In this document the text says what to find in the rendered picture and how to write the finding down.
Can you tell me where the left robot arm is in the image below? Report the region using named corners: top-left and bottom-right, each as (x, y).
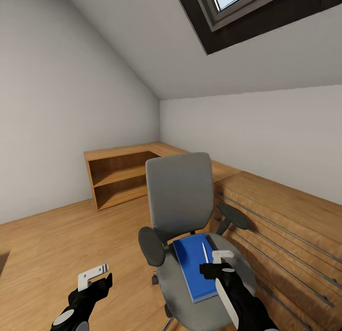
top-left (51, 264), bottom-right (113, 331)

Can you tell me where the folder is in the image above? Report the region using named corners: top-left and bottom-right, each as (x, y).
top-left (173, 233), bottom-right (218, 303)

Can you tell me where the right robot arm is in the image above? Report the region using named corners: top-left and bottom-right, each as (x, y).
top-left (199, 250), bottom-right (279, 331)

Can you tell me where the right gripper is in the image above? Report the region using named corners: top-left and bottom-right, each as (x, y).
top-left (199, 263), bottom-right (231, 282)

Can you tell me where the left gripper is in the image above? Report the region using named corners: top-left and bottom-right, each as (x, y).
top-left (68, 273), bottom-right (113, 309)

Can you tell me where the swivel chair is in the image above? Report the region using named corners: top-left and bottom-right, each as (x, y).
top-left (138, 152), bottom-right (256, 331)

